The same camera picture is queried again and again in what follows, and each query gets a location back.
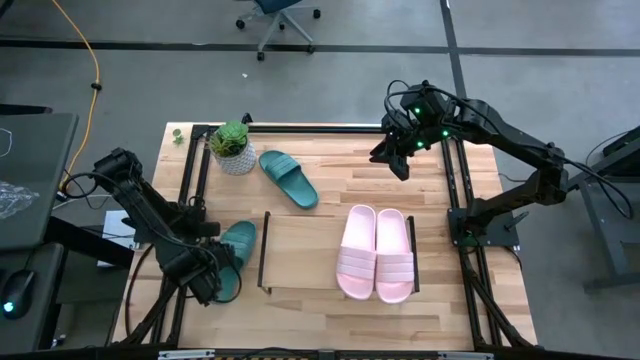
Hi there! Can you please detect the office chair base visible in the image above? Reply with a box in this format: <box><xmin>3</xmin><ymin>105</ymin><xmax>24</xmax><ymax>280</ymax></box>
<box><xmin>234</xmin><ymin>0</ymin><xmax>322</xmax><ymax>62</ymax></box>

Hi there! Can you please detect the clear plastic bag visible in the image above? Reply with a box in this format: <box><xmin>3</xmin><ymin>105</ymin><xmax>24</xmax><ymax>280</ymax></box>
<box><xmin>0</xmin><ymin>180</ymin><xmax>40</xmax><ymax>221</ymax></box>

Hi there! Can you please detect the black computer mouse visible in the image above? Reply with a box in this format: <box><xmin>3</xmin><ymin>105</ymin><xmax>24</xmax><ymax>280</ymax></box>
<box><xmin>0</xmin><ymin>269</ymin><xmax>37</xmax><ymax>321</ymax></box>

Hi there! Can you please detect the pink rubber slide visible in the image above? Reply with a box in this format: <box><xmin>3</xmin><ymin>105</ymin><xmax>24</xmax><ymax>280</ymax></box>
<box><xmin>335</xmin><ymin>203</ymin><xmax>377</xmax><ymax>301</ymax></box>
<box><xmin>374</xmin><ymin>207</ymin><xmax>416</xmax><ymax>305</ymax></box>

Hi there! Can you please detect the black metal stand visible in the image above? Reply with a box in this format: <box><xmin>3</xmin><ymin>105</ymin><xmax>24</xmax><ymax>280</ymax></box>
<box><xmin>552</xmin><ymin>124</ymin><xmax>640</xmax><ymax>294</ymax></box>

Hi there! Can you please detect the wooden shelf with black legs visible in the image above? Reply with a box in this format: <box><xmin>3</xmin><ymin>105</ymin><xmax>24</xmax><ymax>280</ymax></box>
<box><xmin>257</xmin><ymin>209</ymin><xmax>420</xmax><ymax>295</ymax></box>

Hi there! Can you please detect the yellow floor cable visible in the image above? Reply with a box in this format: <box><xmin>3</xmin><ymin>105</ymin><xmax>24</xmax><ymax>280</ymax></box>
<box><xmin>49</xmin><ymin>0</ymin><xmax>102</xmax><ymax>194</ymax></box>

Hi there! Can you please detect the black desk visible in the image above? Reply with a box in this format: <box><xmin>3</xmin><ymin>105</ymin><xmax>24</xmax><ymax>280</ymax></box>
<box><xmin>0</xmin><ymin>104</ymin><xmax>136</xmax><ymax>354</ymax></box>

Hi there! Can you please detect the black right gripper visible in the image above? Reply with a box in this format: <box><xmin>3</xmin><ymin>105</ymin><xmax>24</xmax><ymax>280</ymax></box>
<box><xmin>368</xmin><ymin>111</ymin><xmax>447</xmax><ymax>183</ymax></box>

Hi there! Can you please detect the succulent in white patterned pot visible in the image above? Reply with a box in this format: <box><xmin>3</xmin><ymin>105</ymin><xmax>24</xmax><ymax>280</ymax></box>
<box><xmin>208</xmin><ymin>119</ymin><xmax>258</xmax><ymax>177</ymax></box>

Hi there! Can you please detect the green rubber slide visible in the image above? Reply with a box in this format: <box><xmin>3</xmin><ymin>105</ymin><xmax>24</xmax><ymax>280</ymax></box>
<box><xmin>214</xmin><ymin>219</ymin><xmax>258</xmax><ymax>304</ymax></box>
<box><xmin>258</xmin><ymin>149</ymin><xmax>320</xmax><ymax>210</ymax></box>

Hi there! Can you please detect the black aluminium table frame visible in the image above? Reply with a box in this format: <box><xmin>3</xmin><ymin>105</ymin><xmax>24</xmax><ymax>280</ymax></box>
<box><xmin>113</xmin><ymin>112</ymin><xmax>537</xmax><ymax>351</ymax></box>

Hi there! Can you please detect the silver metal bracket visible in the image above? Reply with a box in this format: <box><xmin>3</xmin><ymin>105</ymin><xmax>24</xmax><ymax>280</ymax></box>
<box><xmin>157</xmin><ymin>349</ymin><xmax>216</xmax><ymax>360</ymax></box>
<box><xmin>437</xmin><ymin>351</ymin><xmax>495</xmax><ymax>360</ymax></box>

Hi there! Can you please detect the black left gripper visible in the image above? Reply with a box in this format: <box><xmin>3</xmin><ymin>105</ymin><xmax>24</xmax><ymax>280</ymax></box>
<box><xmin>178</xmin><ymin>241</ymin><xmax>237</xmax><ymax>308</ymax></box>

